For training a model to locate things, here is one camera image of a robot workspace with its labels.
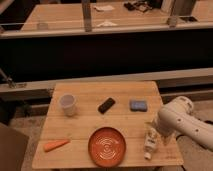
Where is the white paper sheet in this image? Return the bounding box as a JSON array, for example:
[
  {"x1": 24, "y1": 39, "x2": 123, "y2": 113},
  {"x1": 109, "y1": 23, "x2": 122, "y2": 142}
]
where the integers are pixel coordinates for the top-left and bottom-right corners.
[{"x1": 94, "y1": 5, "x2": 115, "y2": 12}]

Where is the black tools pile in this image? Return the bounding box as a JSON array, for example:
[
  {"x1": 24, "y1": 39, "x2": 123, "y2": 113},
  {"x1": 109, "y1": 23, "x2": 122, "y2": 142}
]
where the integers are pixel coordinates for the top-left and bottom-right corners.
[{"x1": 123, "y1": 0, "x2": 158, "y2": 13}]

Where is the white plastic bottle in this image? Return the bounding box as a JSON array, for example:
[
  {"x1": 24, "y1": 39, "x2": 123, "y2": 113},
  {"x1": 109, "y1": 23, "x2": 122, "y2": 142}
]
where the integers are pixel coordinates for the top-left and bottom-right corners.
[{"x1": 144, "y1": 128, "x2": 158, "y2": 160}]

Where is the orange ceramic bowl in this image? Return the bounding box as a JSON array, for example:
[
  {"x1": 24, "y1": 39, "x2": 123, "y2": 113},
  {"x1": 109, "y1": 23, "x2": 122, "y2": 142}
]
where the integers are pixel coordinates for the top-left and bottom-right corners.
[{"x1": 88, "y1": 127, "x2": 126, "y2": 168}]

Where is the metal post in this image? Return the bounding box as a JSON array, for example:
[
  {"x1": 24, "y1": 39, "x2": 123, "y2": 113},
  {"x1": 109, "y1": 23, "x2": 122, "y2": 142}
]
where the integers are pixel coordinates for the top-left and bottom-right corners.
[{"x1": 81, "y1": 0, "x2": 92, "y2": 32}]

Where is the orange carrot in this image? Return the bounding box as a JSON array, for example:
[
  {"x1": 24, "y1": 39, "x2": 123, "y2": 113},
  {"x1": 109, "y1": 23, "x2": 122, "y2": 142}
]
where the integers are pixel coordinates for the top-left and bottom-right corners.
[{"x1": 43, "y1": 140, "x2": 69, "y2": 152}]

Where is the blue sponge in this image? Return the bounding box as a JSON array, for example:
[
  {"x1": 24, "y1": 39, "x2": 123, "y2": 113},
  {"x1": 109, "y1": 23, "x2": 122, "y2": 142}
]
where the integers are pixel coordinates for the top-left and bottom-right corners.
[{"x1": 129, "y1": 100, "x2": 148, "y2": 112}]

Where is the white crumpled paper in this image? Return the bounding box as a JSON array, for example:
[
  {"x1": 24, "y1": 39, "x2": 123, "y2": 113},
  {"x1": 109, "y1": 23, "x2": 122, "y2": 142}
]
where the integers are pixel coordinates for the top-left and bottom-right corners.
[{"x1": 97, "y1": 20, "x2": 117, "y2": 27}]

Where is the black rectangular block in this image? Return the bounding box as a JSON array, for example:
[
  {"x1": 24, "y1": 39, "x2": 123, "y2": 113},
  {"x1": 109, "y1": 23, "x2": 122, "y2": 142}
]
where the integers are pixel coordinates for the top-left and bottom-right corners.
[{"x1": 98, "y1": 98, "x2": 115, "y2": 114}]

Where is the small clear cup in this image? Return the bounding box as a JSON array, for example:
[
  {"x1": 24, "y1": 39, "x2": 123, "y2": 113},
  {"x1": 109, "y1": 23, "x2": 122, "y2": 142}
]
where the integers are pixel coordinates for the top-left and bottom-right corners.
[{"x1": 37, "y1": 21, "x2": 48, "y2": 30}]

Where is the white plastic cup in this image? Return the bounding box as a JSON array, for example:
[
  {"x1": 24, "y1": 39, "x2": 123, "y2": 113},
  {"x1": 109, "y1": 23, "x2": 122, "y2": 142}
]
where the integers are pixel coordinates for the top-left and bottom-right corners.
[{"x1": 58, "y1": 94, "x2": 76, "y2": 117}]

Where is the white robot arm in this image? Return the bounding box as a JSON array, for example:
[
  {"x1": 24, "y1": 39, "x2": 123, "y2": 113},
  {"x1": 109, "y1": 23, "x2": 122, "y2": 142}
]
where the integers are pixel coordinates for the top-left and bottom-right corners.
[{"x1": 152, "y1": 96, "x2": 213, "y2": 151}]

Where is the wooden board table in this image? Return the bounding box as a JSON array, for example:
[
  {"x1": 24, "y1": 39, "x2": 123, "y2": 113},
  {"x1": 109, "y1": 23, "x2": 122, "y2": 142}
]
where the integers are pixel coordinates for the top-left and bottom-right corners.
[{"x1": 32, "y1": 81, "x2": 183, "y2": 169}]

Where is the brown cardboard box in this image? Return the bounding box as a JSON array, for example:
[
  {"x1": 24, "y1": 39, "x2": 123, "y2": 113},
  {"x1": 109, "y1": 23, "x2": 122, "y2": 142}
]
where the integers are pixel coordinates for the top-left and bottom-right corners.
[{"x1": 0, "y1": 123, "x2": 29, "y2": 171}]

